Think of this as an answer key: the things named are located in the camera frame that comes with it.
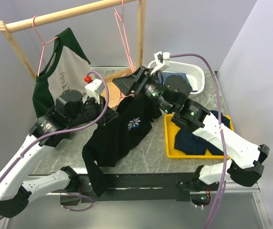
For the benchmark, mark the green and cream raglan shirt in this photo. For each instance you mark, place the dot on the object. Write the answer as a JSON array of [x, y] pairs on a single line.
[[65, 70]]

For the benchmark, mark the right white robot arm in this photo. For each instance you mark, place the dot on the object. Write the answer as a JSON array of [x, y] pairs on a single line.
[[245, 166]]

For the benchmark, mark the navy blue t shirt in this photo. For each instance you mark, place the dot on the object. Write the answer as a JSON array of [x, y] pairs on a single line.
[[190, 144]]

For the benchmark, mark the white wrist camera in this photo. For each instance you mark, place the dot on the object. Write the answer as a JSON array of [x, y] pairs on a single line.
[[94, 88], [162, 62]]

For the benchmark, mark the blue patterned cloth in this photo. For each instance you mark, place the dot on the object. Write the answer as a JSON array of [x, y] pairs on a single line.
[[189, 82]]

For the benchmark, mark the black t shirt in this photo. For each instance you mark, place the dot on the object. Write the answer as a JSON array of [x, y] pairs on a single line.
[[113, 141]]

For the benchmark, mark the yellow plastic tray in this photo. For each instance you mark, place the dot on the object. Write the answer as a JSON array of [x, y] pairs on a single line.
[[170, 132]]

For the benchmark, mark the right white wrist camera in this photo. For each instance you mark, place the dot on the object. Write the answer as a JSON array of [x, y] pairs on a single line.
[[162, 62]]

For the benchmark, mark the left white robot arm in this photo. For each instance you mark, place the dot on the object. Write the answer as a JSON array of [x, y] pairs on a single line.
[[71, 109]]

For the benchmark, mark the wooden clothes rack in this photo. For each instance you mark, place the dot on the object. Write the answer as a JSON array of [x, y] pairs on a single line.
[[8, 29]]

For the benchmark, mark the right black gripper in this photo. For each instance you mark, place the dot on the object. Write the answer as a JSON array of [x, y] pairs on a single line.
[[136, 81]]

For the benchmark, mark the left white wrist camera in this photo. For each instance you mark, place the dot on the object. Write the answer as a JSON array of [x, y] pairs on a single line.
[[94, 88]]

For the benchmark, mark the pink hanger with green shirt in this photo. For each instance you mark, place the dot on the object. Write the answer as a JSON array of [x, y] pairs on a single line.
[[43, 44]]

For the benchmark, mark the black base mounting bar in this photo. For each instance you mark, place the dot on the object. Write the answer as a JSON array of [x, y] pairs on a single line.
[[152, 186]]

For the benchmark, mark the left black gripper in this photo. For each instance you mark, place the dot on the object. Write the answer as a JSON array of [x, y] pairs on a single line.
[[108, 115]]

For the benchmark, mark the white plastic basket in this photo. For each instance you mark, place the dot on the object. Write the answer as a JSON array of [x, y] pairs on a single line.
[[194, 73]]

